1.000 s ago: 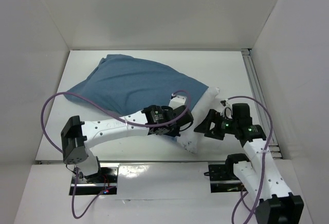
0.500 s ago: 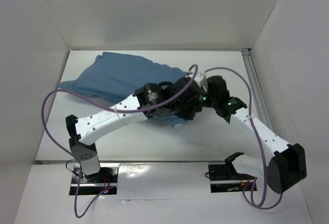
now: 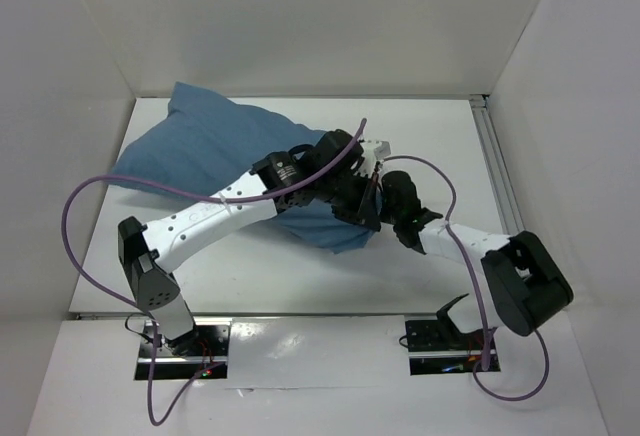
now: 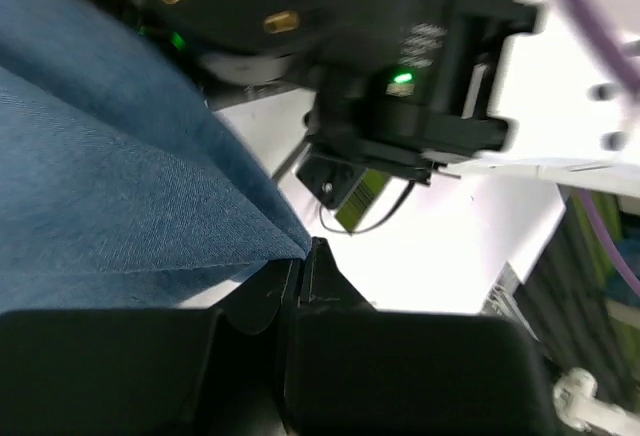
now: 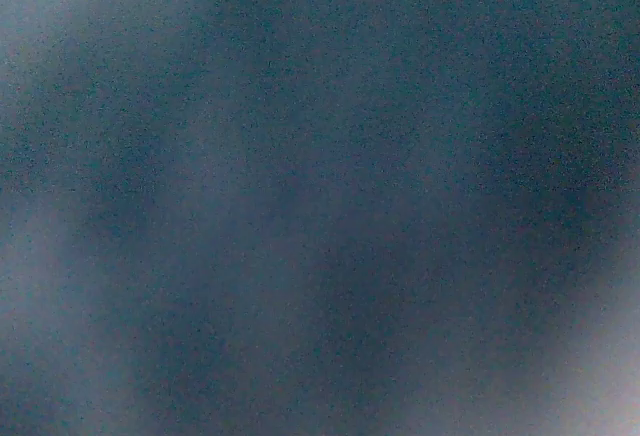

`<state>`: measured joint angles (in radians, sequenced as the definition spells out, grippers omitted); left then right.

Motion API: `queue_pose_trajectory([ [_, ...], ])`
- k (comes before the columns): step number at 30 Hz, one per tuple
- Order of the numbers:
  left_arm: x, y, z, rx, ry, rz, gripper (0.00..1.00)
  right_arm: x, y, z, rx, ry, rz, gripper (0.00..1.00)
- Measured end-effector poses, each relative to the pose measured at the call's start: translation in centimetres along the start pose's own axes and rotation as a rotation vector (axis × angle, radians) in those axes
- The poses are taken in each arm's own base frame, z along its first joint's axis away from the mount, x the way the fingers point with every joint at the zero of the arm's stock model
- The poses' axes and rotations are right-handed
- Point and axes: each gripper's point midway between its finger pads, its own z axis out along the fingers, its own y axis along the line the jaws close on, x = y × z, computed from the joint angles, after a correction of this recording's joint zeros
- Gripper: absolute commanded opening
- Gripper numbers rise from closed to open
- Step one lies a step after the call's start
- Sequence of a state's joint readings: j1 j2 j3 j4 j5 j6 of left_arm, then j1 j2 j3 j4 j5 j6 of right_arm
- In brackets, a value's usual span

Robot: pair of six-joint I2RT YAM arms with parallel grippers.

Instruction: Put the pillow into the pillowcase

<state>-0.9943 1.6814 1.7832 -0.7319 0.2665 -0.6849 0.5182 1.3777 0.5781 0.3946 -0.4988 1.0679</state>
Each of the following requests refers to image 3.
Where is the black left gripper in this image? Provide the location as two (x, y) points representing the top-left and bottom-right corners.
(315, 167), (381, 231)

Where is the blue fabric pillowcase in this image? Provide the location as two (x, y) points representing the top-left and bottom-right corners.
(110, 82), (374, 254)

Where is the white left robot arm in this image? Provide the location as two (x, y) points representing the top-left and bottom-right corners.
(118, 130), (390, 356)

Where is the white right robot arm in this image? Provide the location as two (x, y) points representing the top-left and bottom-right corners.
(381, 171), (574, 348)

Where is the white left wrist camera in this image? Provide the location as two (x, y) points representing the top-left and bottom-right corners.
(357, 139), (391, 178)

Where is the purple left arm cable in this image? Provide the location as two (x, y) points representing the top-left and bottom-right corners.
(59, 117), (369, 427)

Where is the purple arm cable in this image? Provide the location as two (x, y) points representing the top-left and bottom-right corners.
(59, 117), (369, 427)
(382, 154), (551, 401)

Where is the aluminium frame rail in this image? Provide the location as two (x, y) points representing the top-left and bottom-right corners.
(469, 95), (524, 234)

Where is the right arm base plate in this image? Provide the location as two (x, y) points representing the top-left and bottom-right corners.
(398, 317), (484, 376)

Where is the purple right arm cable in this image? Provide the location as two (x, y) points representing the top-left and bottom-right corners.
(382, 154), (551, 401)

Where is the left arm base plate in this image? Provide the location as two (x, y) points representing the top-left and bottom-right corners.
(124, 316), (231, 381)

